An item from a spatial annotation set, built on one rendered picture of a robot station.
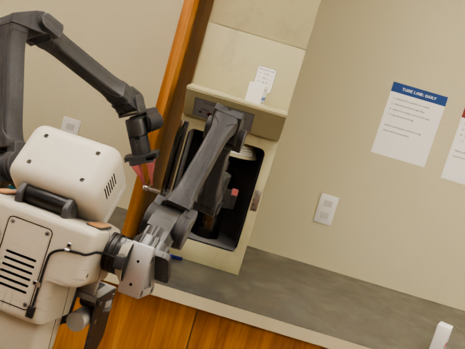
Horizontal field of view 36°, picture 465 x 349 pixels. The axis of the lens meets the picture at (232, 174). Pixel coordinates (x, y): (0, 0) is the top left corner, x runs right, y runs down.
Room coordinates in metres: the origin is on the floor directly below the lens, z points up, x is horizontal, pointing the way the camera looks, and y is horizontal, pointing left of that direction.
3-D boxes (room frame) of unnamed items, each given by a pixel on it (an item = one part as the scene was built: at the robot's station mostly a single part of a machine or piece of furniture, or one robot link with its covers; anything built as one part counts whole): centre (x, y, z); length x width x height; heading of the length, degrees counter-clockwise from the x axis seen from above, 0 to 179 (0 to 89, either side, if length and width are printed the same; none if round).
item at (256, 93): (2.28, 0.00, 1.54); 0.05 x 0.05 x 0.06; 77
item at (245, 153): (2.43, 0.02, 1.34); 0.18 x 0.18 x 0.05
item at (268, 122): (2.28, 0.05, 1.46); 0.32 x 0.12 x 0.10; 88
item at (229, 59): (2.46, 0.04, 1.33); 0.32 x 0.25 x 0.77; 88
